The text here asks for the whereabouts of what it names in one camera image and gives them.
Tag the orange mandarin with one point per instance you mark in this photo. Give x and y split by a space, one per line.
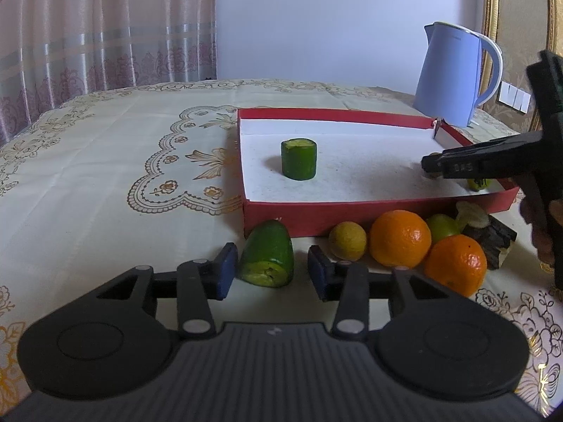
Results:
457 262
399 239

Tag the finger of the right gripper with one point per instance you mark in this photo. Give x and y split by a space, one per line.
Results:
504 157

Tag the person's hand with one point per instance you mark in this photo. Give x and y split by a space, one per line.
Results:
540 238

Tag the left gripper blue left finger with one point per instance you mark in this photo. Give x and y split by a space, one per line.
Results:
199 281

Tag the green tomato with stem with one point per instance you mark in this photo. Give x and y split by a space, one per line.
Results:
478 184

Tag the pink floral curtain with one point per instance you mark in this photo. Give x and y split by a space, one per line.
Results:
55 50

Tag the white wall switch panel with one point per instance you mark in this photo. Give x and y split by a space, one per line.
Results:
513 97

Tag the green cucumber end piece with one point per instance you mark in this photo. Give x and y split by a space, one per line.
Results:
267 259

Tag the floral embroidered tablecloth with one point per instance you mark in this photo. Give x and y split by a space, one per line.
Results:
151 175

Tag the blue electric kettle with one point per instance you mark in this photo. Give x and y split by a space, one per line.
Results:
450 80

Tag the small yellow-brown round fruit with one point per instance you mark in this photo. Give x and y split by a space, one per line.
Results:
348 241

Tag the green cucumber piece cut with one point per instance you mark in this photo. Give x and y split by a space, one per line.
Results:
299 158

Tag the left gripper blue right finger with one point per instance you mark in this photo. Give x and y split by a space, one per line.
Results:
346 283

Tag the red cardboard box tray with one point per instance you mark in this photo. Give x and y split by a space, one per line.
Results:
367 163

